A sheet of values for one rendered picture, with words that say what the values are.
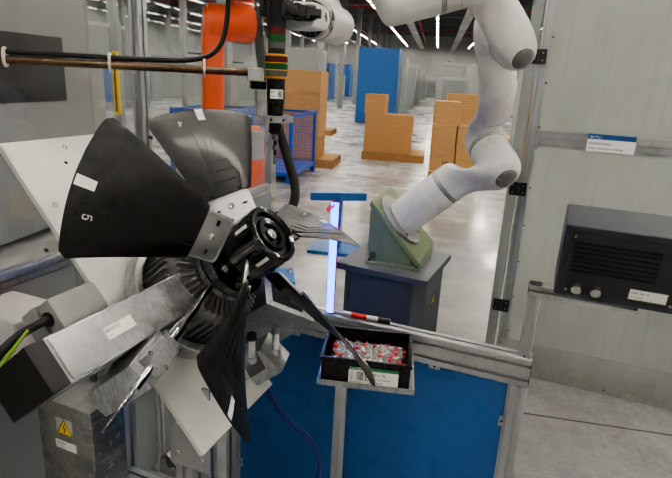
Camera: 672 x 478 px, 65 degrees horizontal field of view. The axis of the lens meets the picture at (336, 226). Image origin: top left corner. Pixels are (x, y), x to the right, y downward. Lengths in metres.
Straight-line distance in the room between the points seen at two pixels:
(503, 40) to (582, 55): 1.40
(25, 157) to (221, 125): 0.38
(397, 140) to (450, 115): 2.02
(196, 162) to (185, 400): 0.47
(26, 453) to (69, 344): 0.97
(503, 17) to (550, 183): 1.52
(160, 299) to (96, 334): 0.14
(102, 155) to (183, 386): 0.47
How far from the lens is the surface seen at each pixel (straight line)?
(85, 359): 0.87
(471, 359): 1.46
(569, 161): 2.75
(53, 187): 1.16
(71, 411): 1.26
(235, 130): 1.19
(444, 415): 1.58
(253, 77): 1.05
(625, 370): 3.08
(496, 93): 1.50
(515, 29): 1.36
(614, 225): 1.29
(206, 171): 1.11
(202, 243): 0.98
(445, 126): 8.58
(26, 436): 1.78
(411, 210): 1.69
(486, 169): 1.59
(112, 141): 0.90
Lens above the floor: 1.51
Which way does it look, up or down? 16 degrees down
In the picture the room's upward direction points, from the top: 3 degrees clockwise
